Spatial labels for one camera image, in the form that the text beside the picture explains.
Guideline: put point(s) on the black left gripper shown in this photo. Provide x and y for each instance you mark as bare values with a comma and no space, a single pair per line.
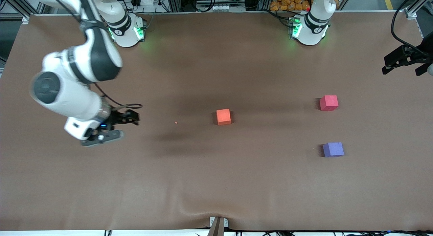
415,56

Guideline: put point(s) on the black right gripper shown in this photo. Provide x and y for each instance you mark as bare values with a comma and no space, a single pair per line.
117,119

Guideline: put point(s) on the orange foam block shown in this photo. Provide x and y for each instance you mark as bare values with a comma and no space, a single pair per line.
223,116

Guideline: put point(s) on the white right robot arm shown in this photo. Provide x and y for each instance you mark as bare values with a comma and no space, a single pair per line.
67,97

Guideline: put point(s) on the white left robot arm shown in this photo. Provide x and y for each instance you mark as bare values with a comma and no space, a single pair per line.
313,29

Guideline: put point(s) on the red foam block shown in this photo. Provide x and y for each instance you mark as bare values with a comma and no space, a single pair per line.
328,103

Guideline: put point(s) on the brown table mat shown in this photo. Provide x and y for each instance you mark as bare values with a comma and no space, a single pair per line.
203,178

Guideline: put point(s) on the purple foam block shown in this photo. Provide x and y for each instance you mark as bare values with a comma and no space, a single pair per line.
333,150

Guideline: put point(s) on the white power strip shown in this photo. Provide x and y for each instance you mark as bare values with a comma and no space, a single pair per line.
145,1

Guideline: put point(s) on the bag of orange buns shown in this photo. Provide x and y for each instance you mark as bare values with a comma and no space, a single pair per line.
287,2

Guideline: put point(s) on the white terminal block row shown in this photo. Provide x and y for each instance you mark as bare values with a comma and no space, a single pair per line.
228,7

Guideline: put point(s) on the aluminium corner frame profile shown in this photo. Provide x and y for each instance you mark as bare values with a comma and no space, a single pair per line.
411,12
20,5

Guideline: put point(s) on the aluminium frame post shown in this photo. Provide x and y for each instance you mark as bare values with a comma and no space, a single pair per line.
266,0
174,1

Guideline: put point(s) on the brown camera pole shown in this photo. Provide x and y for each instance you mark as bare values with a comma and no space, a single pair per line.
216,229

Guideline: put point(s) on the grey metal clamp bracket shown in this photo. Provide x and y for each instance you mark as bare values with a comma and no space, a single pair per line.
226,222

